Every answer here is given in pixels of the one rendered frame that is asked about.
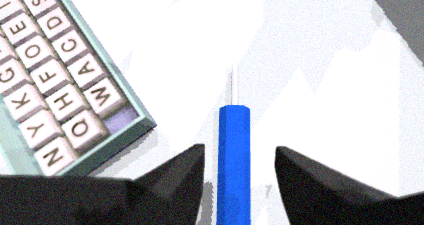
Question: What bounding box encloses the grey keyboard with white letter keys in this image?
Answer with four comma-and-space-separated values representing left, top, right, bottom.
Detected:
0, 0, 158, 177

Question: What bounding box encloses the blue stylus with grey tip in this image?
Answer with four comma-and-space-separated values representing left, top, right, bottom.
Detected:
216, 63, 251, 225

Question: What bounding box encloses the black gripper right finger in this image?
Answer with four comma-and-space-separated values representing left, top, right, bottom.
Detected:
274, 145, 424, 225

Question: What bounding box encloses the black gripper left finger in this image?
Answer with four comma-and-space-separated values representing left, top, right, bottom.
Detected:
0, 143, 205, 225

